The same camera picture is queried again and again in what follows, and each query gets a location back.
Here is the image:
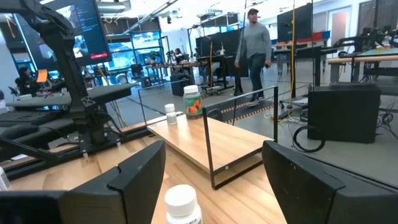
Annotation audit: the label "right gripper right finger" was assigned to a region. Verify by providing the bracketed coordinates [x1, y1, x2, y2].
[262, 139, 398, 224]

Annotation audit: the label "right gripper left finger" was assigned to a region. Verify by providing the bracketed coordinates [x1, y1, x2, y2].
[60, 140, 167, 224]

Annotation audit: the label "white bottle yellow striped label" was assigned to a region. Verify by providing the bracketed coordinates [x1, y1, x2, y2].
[164, 184, 203, 224]

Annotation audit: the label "small white medicine bottle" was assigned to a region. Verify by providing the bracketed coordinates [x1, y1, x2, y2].
[164, 103, 178, 126]

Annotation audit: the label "white-capped bottle orange fruit label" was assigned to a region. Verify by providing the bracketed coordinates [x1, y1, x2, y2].
[182, 85, 203, 119]

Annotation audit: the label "black box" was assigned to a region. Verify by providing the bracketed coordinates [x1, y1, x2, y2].
[307, 83, 382, 144]

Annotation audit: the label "grey workstation desk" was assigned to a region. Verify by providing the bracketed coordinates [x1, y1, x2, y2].
[0, 107, 85, 150]

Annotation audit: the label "black mat orange hazard stripes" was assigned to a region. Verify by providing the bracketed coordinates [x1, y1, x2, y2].
[214, 98, 278, 126]

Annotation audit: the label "black backlit keyboard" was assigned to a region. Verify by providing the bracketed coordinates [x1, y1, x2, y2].
[0, 109, 65, 126]

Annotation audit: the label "background wood-edged table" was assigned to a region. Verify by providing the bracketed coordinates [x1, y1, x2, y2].
[326, 46, 398, 85]

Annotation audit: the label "person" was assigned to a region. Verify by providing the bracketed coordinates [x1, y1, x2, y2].
[233, 8, 273, 105]
[173, 47, 187, 65]
[14, 67, 35, 96]

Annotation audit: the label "black background monitor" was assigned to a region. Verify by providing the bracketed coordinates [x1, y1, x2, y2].
[276, 2, 313, 44]

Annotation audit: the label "large workstation monitor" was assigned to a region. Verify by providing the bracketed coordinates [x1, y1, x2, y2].
[40, 0, 112, 67]

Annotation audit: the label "thin black pole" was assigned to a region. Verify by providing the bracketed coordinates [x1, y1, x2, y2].
[239, 0, 248, 96]

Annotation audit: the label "coiled black cable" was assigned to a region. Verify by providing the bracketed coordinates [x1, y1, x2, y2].
[292, 124, 326, 154]

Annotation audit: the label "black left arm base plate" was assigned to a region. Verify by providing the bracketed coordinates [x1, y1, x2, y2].
[77, 129, 124, 155]

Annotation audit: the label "wooden shelf black metal frame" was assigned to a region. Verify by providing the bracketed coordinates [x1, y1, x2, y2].
[137, 77, 280, 191]

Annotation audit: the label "black aluminium table frame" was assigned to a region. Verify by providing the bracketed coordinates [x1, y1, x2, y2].
[0, 123, 156, 181]

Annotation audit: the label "yellow hanging cord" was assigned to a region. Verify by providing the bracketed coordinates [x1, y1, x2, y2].
[290, 0, 297, 108]

